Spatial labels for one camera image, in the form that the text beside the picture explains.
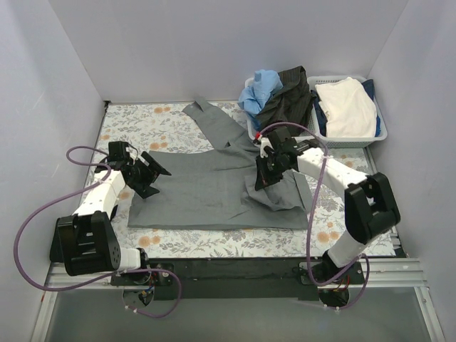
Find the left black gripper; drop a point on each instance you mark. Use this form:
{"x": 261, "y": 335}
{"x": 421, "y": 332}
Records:
{"x": 143, "y": 174}

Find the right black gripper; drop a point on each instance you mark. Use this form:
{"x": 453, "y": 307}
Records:
{"x": 268, "y": 167}

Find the grey long sleeve shirt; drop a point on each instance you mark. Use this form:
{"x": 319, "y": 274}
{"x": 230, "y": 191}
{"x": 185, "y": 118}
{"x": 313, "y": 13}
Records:
{"x": 215, "y": 189}

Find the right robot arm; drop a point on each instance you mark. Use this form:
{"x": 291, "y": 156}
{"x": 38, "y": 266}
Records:
{"x": 370, "y": 208}

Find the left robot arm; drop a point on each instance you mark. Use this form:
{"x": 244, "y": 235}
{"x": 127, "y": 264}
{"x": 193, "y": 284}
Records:
{"x": 86, "y": 238}

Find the left white plastic basket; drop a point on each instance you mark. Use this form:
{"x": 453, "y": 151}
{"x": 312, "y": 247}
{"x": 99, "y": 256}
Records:
{"x": 251, "y": 132}

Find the dark striped shirt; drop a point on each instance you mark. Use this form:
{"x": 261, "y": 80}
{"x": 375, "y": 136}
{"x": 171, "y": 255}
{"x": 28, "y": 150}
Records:
{"x": 293, "y": 103}

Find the floral table cloth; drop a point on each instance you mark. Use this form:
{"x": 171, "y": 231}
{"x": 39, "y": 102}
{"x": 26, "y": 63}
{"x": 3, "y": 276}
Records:
{"x": 165, "y": 128}

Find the light blue shirt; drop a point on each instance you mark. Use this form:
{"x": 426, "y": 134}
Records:
{"x": 253, "y": 97}

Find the cream white folded shirt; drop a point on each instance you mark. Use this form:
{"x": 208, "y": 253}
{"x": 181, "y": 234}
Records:
{"x": 351, "y": 110}

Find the navy blue folded garment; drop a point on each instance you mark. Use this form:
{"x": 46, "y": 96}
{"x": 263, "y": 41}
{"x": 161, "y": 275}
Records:
{"x": 372, "y": 92}

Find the black folded shirt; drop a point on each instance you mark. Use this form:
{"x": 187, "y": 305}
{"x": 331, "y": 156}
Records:
{"x": 55, "y": 253}

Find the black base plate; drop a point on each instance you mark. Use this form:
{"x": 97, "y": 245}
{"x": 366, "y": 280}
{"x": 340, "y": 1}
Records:
{"x": 241, "y": 278}

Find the aluminium frame rail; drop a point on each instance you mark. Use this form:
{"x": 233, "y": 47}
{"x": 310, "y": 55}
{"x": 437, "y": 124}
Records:
{"x": 384, "y": 273}

